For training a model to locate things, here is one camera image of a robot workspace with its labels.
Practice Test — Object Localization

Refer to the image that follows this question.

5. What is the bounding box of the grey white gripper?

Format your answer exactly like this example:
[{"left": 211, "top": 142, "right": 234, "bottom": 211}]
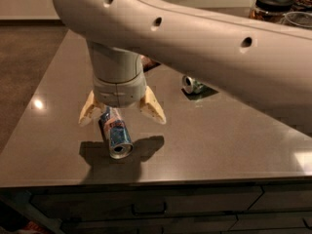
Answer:
[{"left": 78, "top": 72, "right": 167, "bottom": 127}]

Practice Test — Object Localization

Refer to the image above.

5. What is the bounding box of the blue silver redbull can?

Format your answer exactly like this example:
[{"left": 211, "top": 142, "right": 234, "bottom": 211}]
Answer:
[{"left": 98, "top": 107, "right": 134, "bottom": 160}]

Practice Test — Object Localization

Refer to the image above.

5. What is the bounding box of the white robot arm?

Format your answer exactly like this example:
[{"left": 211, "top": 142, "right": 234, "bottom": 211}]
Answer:
[{"left": 53, "top": 0, "right": 312, "bottom": 135}]

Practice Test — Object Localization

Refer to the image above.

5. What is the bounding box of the green soda can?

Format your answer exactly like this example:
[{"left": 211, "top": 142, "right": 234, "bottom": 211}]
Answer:
[{"left": 182, "top": 76, "right": 206, "bottom": 95}]

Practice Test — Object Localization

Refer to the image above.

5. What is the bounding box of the brown chips bag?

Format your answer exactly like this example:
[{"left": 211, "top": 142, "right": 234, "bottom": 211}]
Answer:
[{"left": 140, "top": 56, "right": 160, "bottom": 71}]

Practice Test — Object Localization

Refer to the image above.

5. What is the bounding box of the lower dark cabinet drawer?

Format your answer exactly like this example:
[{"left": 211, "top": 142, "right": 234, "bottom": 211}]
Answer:
[{"left": 61, "top": 213, "right": 312, "bottom": 234}]

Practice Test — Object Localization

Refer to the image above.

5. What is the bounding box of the glass jar with black lid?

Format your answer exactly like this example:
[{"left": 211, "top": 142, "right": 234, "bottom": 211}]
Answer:
[{"left": 249, "top": 0, "right": 293, "bottom": 22}]

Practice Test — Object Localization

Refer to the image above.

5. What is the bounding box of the right dark cabinet drawer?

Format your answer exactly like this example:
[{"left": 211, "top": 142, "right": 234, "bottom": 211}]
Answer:
[{"left": 250, "top": 184, "right": 312, "bottom": 212}]

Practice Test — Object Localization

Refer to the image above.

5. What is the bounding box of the clear glass bowl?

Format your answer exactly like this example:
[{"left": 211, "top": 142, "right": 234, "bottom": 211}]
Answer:
[{"left": 281, "top": 12, "right": 312, "bottom": 29}]

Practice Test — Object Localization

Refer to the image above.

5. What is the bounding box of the dark cabinet drawer with handle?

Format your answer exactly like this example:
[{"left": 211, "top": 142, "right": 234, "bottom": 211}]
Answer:
[{"left": 31, "top": 186, "right": 262, "bottom": 221}]

